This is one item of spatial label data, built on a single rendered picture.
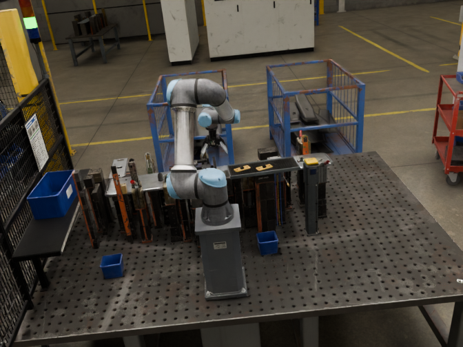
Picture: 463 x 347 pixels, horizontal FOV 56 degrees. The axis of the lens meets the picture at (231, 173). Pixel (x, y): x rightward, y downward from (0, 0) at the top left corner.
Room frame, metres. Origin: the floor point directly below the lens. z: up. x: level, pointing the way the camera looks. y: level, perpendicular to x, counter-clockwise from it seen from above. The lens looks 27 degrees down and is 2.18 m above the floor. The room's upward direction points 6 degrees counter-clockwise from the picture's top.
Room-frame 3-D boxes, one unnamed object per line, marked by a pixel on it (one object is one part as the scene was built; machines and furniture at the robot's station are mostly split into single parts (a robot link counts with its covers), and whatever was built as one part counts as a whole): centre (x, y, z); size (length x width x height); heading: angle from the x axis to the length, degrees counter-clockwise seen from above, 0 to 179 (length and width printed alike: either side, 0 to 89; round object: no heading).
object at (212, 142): (2.36, 0.09, 1.25); 0.09 x 0.08 x 0.12; 5
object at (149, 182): (2.41, 0.07, 1.00); 1.38 x 0.22 x 0.02; 95
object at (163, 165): (4.73, 0.35, 0.47); 1.20 x 0.80 x 0.95; 179
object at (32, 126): (2.41, 1.11, 1.30); 0.23 x 0.02 x 0.31; 5
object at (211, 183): (1.73, 0.09, 1.27); 0.13 x 0.12 x 0.14; 78
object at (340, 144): (4.69, -0.95, 0.47); 1.20 x 0.80 x 0.95; 2
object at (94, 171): (2.47, 0.84, 0.88); 0.08 x 0.08 x 0.36; 5
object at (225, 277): (1.73, 0.08, 0.90); 0.21 x 0.21 x 0.40; 0
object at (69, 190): (2.14, 0.97, 1.09); 0.30 x 0.17 x 0.13; 0
